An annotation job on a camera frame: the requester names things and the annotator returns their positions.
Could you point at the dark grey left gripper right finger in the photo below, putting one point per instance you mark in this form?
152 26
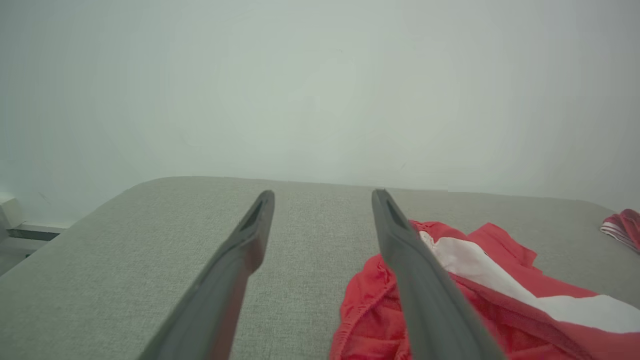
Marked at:
425 300

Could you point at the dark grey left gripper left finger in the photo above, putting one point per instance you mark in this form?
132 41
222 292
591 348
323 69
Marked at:
225 300

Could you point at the red shorts with white stripe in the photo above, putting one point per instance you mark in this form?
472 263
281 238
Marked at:
500 320

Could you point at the red basketball jersey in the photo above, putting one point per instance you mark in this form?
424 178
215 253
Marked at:
625 227

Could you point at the grey baseboard rail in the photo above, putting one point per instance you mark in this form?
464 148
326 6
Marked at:
37 232

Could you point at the white wall box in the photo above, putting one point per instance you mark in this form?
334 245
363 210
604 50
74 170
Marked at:
10 212

